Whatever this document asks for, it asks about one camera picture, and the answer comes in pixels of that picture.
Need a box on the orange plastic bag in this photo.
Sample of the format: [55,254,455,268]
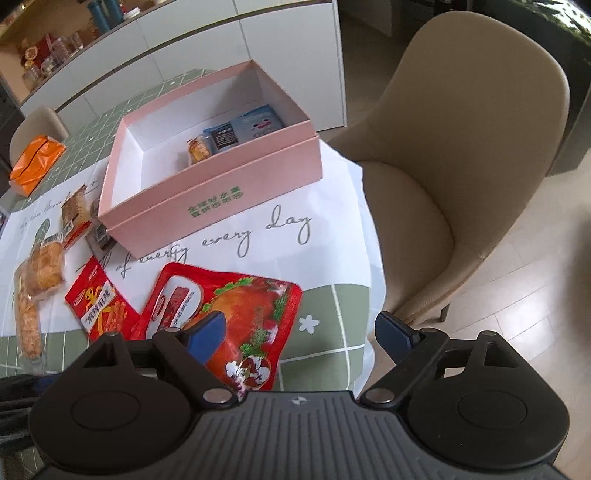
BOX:
[9,135,68,197]

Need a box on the red-edged cracker packet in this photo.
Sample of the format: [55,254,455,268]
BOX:
[60,185,93,250]

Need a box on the cluster of glass jars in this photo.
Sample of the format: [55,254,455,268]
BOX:
[19,32,88,89]

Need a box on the clear dark brownie packet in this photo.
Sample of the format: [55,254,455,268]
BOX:
[88,220,116,252]

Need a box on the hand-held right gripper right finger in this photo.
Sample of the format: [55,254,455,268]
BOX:
[359,312,522,409]

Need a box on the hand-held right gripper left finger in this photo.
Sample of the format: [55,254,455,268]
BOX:
[82,311,236,409]

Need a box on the small orange snack packet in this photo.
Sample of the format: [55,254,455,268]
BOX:
[186,134,214,163]

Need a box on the clear round cakes packet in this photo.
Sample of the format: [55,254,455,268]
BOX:
[25,233,65,301]

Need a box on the red roast chicken packet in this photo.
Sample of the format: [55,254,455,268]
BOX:
[131,264,303,393]

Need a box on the pink cardboard box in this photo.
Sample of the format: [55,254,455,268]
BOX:
[97,60,323,254]

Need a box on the beige upholstered chair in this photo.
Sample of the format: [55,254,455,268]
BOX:
[9,107,70,167]
[325,10,571,324]

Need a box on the red stick snack packet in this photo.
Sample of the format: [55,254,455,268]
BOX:
[65,256,141,342]

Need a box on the long clear cracker packet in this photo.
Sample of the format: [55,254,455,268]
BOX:
[14,268,47,374]

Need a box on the dark blue snack packet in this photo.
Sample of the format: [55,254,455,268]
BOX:
[203,121,241,154]

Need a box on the white sideboard cabinet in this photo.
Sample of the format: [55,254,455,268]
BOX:
[18,0,348,132]

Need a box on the white printed table runner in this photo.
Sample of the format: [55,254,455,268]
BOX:
[0,138,386,337]

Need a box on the light blue snack packet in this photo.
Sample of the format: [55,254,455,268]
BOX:
[231,105,284,141]

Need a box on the green checked tablecloth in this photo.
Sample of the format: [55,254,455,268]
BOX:
[0,68,386,402]

